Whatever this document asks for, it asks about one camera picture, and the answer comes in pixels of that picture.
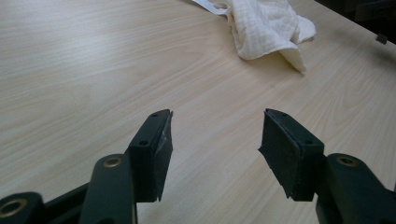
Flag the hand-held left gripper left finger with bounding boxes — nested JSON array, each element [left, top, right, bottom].
[[127, 108, 174, 203]]

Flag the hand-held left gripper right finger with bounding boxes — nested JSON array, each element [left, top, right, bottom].
[[258, 107, 327, 203]]

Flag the white cloth with label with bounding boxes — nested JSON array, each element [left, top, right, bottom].
[[191, 0, 318, 74]]

